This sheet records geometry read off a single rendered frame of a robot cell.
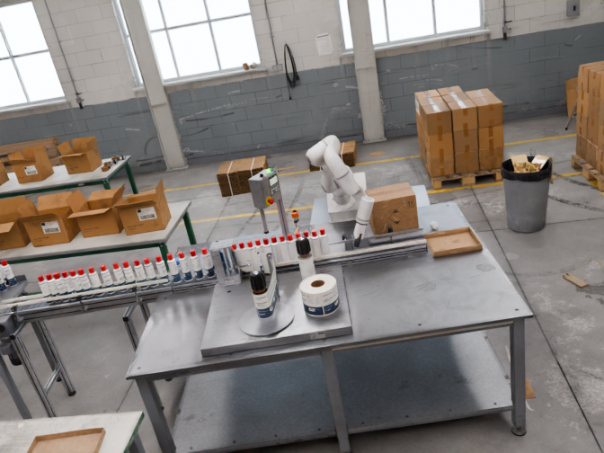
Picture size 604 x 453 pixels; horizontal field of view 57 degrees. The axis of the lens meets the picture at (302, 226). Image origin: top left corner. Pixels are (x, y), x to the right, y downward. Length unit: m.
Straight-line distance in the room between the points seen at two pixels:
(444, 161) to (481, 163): 0.42
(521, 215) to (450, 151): 1.43
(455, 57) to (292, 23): 2.38
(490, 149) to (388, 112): 2.47
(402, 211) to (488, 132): 3.02
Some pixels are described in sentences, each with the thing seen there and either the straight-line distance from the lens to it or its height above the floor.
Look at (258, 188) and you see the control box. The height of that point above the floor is 1.42.
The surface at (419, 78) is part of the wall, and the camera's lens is 8.66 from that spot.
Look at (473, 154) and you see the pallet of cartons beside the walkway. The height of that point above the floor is 0.35.
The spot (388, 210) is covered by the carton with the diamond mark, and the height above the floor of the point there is 1.04.
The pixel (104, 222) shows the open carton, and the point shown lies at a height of 0.90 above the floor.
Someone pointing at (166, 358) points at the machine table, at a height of 0.83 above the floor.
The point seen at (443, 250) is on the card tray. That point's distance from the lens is 3.55.
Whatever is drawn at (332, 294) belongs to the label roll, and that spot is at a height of 0.99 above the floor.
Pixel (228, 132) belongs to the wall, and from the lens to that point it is 9.01.
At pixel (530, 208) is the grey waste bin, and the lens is 5.50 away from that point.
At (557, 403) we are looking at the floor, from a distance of 3.80.
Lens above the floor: 2.57
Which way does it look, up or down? 24 degrees down
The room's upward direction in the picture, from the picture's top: 11 degrees counter-clockwise
